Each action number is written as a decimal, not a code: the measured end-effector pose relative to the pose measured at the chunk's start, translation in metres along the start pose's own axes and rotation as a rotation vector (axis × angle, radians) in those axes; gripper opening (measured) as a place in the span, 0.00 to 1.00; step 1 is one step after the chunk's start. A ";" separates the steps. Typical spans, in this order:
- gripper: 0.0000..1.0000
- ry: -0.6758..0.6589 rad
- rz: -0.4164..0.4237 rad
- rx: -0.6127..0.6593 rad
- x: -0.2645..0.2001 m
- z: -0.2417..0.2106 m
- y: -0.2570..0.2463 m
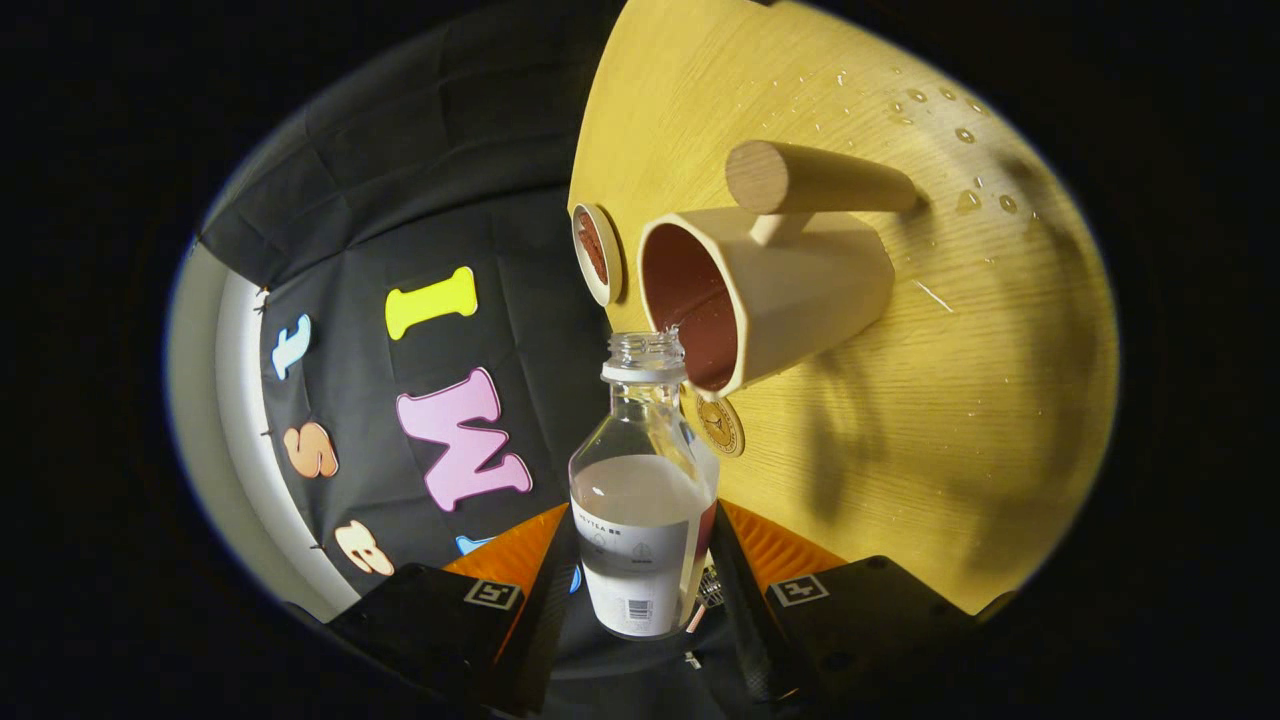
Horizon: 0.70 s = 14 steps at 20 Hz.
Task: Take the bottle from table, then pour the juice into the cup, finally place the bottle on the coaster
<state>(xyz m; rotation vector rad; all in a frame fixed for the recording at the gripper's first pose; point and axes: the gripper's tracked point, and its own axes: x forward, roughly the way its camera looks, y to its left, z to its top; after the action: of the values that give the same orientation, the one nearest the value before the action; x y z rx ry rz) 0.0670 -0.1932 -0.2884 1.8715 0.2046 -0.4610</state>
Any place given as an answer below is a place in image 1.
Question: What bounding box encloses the cream cup with wooden handle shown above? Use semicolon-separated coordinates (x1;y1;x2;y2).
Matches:
637;140;919;401

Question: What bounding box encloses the clear plastic juice bottle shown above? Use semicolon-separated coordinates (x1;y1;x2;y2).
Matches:
568;330;721;641

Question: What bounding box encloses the black backdrop cloth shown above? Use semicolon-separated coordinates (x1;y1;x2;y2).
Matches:
195;0;761;720

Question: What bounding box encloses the white round plate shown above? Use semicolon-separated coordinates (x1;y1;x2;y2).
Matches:
571;203;624;307

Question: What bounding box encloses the wooden table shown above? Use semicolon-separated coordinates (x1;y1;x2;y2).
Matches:
567;0;1121;616

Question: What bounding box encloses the round wooden coaster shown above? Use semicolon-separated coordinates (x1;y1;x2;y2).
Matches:
683;392;746;459

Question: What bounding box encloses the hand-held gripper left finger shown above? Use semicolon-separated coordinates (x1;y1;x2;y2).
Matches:
330;503;579;716

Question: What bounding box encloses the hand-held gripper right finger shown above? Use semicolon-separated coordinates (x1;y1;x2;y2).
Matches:
705;500;976;711

